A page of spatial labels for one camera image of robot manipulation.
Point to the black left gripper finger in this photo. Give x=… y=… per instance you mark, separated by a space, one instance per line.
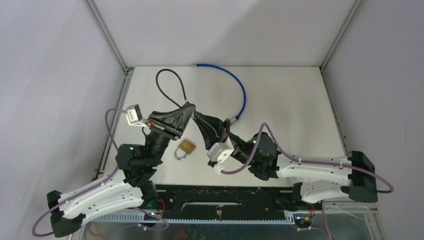
x=175 y=117
x=176 y=121

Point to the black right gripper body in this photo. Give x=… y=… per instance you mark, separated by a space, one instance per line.
x=226 y=129

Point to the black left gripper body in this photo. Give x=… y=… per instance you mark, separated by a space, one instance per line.
x=159 y=124

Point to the brass padlock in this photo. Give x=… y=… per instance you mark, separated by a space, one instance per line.
x=184 y=149

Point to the black cable lock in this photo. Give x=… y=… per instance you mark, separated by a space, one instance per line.
x=171 y=86

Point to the padlock key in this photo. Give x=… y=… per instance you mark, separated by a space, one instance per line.
x=218 y=210

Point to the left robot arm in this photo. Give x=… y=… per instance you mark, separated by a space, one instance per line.
x=129 y=184

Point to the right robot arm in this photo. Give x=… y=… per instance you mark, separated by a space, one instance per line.
x=321 y=178

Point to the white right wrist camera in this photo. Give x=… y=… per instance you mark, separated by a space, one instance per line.
x=218 y=154

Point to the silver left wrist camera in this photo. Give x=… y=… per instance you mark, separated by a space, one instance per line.
x=134 y=115

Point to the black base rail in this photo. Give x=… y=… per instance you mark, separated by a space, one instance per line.
x=239 y=203

